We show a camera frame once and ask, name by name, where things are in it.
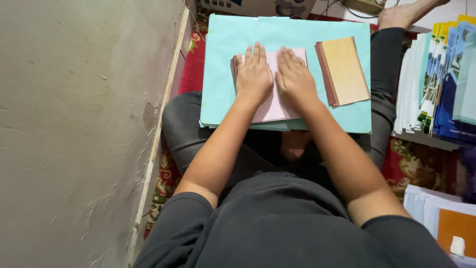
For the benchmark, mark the person's right hand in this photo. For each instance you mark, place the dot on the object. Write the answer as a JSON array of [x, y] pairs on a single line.
[[297, 83]]

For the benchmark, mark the person's left hand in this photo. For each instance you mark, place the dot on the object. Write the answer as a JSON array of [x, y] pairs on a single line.
[[254, 82]]

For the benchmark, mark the pink paper sheet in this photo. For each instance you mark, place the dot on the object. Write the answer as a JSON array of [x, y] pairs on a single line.
[[277, 110]]

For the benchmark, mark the stack of brown cards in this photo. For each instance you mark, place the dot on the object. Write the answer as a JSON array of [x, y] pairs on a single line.
[[233, 70]]

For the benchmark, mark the stack of light blue sheets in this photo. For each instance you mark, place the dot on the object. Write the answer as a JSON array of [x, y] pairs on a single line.
[[223, 74]]

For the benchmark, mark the stack of tan cards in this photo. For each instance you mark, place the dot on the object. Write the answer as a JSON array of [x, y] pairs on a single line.
[[346, 70]]

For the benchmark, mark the person's left foot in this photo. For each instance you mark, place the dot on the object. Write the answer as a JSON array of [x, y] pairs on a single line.
[[294, 147]]

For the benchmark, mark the person's foot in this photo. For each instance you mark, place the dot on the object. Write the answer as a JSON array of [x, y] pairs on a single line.
[[398, 15], [294, 147]]

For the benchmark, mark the red patterned carpet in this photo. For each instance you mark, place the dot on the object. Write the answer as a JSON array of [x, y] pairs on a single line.
[[191, 70]]

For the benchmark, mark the cardboard box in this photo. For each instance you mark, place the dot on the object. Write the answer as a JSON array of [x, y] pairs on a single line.
[[260, 7]]

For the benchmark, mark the person's dark grey trousers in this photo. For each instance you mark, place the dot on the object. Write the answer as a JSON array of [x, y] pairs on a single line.
[[186, 126]]

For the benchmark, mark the beige power strip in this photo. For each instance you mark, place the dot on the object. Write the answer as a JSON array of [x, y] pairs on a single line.
[[362, 5]]

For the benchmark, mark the stack of white sheets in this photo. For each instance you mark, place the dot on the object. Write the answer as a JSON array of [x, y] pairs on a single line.
[[407, 93]]

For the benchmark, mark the person's right foot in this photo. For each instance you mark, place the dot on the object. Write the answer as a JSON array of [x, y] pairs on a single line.
[[398, 15]]

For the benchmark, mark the person's dark grey shirt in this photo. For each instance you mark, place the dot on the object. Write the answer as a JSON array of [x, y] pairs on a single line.
[[279, 223]]

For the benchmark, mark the stack of blue printed brochures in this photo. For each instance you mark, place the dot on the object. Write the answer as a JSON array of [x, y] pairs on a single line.
[[455, 96]]

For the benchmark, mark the pile of white envelopes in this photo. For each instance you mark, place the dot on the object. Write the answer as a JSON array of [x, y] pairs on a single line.
[[422, 204]]

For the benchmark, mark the purple cloth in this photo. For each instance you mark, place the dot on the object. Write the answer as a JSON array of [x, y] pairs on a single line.
[[469, 175]]

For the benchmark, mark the orange paper sheet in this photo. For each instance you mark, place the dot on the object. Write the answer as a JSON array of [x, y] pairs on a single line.
[[455, 225]]

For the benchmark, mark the wooden wall trim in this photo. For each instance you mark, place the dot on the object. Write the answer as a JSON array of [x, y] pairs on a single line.
[[160, 130]]

